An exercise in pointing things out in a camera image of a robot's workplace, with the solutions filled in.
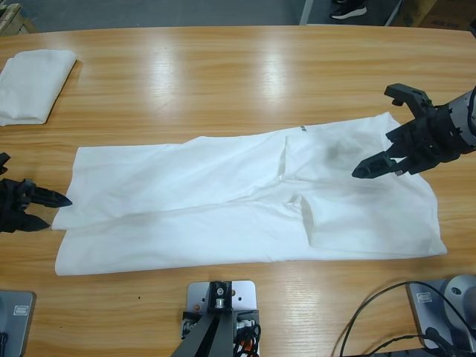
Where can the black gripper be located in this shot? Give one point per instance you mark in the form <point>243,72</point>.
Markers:
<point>11,204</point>
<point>435,141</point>

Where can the cardboard box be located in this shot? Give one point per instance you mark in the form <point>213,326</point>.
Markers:
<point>439,11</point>

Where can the white t-shirt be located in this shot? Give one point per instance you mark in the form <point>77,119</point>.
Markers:
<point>223,186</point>

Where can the white mount block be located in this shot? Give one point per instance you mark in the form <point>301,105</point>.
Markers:
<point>245,297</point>

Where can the white metal leg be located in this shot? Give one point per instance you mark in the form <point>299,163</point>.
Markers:
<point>308,11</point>

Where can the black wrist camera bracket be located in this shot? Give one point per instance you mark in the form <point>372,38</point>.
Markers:
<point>3,161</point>
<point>409,94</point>

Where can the black sneaker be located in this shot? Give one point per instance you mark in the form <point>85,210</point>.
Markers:
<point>349,11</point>

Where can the grey metal leg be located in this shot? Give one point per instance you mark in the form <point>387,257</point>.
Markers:
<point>394,13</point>

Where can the wooden pallet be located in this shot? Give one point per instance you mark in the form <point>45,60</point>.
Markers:
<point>15,20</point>

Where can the grey base plate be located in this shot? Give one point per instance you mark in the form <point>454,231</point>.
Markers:
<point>422,308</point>
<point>18,323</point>

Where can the folded white cloth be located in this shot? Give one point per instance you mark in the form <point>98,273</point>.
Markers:
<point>29,85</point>

